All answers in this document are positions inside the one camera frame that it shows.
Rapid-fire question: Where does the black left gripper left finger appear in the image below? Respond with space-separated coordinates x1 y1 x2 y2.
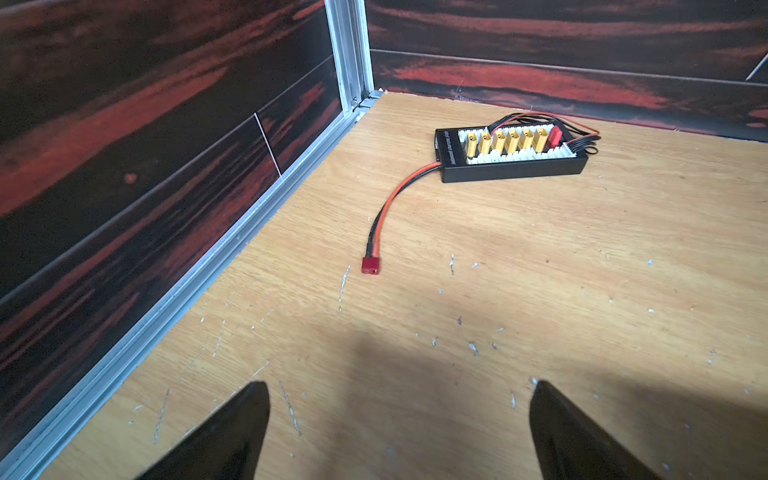
139 381 270 479

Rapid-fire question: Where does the black battery pack with wires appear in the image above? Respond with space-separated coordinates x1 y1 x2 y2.
361 112 601 275

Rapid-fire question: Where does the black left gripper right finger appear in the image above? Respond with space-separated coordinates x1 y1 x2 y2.
529 380 658 479

